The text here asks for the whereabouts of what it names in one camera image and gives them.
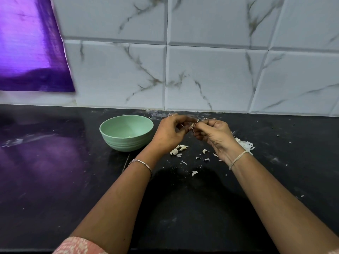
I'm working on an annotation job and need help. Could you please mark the silver right wrist bracelet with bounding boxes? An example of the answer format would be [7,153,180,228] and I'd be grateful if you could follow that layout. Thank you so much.
[229,150,254,171]

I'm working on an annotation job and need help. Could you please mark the mint green bowl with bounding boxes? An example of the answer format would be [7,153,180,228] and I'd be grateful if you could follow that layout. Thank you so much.
[99,115,155,152]

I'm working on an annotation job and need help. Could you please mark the person's right forearm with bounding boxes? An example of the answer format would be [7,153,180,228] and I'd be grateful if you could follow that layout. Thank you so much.
[232,155,339,254]

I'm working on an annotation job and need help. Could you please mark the person's left hand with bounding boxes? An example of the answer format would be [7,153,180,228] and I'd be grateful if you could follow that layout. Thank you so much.
[150,114,198,157]

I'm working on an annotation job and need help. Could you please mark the pink patterned left sleeve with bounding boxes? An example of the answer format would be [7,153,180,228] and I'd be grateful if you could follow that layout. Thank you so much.
[52,236,109,254]

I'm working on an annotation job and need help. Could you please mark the purple cloth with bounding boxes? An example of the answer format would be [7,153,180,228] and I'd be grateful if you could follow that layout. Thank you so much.
[0,0,76,93]

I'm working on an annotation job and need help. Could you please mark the person's right hand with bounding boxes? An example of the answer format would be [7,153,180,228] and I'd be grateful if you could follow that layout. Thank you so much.
[191,118,245,166]

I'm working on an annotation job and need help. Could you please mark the person's left forearm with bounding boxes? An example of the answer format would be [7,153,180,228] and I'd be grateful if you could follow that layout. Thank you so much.
[70,152,164,249]

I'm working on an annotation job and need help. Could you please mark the silver wrist bracelet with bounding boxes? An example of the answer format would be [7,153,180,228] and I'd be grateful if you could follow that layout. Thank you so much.
[229,150,254,171]
[129,158,154,175]

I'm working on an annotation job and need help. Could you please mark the silver left wrist bracelet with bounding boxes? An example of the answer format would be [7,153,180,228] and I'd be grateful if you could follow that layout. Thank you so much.
[129,158,154,175]

